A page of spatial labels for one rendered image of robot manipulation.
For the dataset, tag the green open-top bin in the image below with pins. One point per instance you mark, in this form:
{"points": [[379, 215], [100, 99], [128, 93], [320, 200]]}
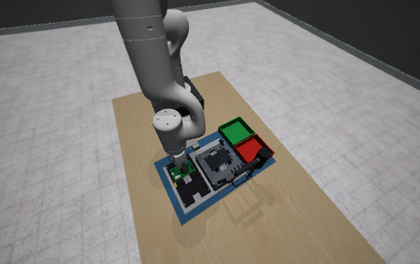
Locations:
{"points": [[235, 131]]}

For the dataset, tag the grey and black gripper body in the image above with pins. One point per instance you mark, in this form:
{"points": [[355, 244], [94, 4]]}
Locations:
{"points": [[179, 159]]}

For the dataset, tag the red bin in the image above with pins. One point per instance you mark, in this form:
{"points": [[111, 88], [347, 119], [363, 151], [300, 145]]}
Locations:
{"points": [[248, 148]]}

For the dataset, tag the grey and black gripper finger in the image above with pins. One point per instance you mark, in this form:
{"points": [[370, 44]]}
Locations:
{"points": [[184, 169]]}

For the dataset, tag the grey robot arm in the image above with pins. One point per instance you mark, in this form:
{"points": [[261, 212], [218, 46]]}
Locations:
{"points": [[158, 67]]}

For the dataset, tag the green circuit board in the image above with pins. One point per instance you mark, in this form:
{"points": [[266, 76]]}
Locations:
{"points": [[177, 174]]}

